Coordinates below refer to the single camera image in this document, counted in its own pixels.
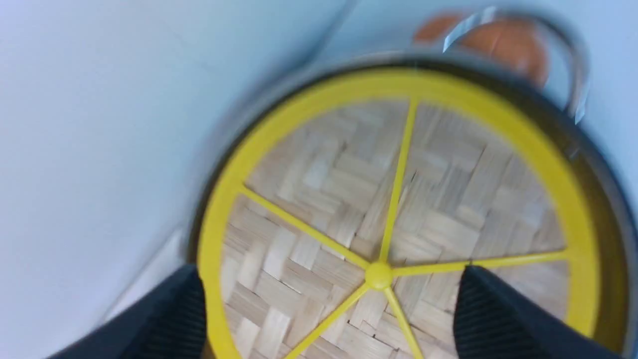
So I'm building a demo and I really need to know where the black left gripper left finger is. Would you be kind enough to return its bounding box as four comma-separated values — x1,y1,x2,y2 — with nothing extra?
54,264,207,359

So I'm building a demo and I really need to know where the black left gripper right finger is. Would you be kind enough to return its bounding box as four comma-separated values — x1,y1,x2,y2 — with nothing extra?
453,265,618,359

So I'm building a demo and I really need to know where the yellow woven bamboo steamer lid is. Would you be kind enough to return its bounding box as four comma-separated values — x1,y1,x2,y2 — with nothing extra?
197,68,600,359

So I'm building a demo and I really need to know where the stainless steel pot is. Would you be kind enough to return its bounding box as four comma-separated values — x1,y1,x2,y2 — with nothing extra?
193,6,637,359

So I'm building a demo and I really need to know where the orange toy egg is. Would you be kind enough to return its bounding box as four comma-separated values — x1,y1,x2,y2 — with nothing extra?
413,11,549,88

